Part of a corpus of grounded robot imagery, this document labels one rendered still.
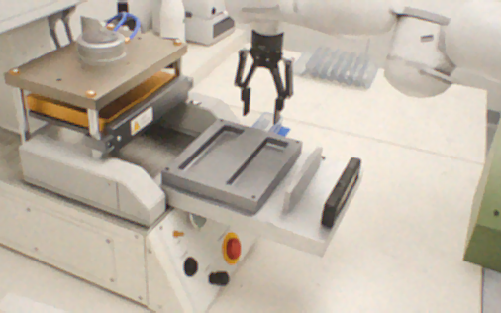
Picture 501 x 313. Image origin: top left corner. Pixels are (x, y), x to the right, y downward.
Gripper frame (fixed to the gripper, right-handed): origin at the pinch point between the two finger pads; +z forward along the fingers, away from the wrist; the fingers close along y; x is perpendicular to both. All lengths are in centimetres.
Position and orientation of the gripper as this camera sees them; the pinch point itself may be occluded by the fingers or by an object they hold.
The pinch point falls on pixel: (261, 108)
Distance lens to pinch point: 139.4
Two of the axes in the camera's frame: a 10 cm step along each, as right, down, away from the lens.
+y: 9.2, 2.6, -3.1
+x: 4.0, -4.7, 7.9
